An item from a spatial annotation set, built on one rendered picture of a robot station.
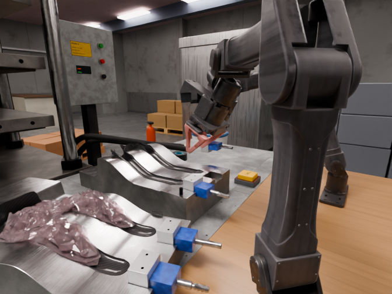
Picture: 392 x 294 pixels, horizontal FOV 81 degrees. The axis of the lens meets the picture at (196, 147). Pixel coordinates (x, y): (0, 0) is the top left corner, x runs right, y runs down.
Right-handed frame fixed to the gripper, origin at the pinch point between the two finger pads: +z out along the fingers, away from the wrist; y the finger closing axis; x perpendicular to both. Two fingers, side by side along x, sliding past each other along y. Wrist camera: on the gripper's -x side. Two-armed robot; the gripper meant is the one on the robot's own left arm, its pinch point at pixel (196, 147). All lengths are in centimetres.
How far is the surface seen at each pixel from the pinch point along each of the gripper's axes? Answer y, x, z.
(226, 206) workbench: -9.7, 15.0, 15.5
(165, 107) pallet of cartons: -417, -305, 224
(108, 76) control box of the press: -37, -85, 24
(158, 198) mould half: 7.2, 0.4, 16.6
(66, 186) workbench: 11, -35, 44
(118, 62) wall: -638, -775, 321
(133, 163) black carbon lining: 0.0, -17.5, 21.5
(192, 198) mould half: 4.4, 7.9, 10.3
